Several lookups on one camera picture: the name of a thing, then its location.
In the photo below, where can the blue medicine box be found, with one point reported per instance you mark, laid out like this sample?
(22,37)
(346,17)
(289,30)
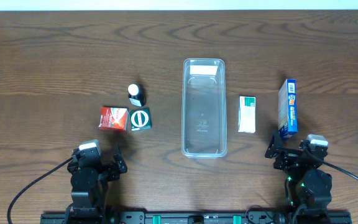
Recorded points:
(287,111)

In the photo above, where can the green Zam-Buk box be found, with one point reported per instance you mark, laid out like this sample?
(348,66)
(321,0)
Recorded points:
(140,119)

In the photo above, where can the dark bottle white cap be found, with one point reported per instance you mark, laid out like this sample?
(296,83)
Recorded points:
(136,95)

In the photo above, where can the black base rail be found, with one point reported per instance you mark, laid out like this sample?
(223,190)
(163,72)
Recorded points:
(251,216)

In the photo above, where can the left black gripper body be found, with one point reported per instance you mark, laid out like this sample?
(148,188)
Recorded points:
(111,170)

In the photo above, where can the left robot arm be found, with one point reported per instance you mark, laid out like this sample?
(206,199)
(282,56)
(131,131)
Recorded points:
(90,178)

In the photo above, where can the clear plastic container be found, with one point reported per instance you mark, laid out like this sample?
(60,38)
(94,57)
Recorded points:
(203,116)

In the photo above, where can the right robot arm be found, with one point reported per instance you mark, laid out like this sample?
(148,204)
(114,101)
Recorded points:
(307,188)

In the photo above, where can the red Panadol box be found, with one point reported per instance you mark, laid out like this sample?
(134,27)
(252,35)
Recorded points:
(113,118)

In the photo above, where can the white green medicine box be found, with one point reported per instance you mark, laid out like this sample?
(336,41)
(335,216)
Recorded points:
(247,123)

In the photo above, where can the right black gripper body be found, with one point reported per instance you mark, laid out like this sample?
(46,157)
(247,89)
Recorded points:
(282,156)

